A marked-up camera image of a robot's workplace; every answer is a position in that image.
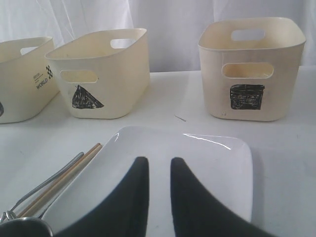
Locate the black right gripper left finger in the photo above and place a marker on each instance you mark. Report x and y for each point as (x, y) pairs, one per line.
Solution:
(123, 213)

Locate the white backdrop curtain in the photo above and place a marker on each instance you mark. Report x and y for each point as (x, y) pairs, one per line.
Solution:
(174, 26)

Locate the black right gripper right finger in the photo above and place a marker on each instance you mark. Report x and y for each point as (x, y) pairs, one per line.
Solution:
(197, 213)

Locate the cream bin with square mark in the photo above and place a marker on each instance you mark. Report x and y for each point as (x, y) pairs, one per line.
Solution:
(249, 67)

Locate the cream bin with triangle mark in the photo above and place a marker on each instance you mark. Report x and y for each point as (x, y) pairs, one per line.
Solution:
(103, 74)

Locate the steel table knife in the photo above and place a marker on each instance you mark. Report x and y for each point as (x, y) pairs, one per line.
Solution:
(42, 217)

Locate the white square plate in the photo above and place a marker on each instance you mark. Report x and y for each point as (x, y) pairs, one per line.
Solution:
(222, 164)

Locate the cream bin with circle mark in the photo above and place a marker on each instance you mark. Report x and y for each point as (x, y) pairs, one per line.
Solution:
(27, 83)

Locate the steel cup with wire handle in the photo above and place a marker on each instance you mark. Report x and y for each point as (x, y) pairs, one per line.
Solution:
(11, 226)

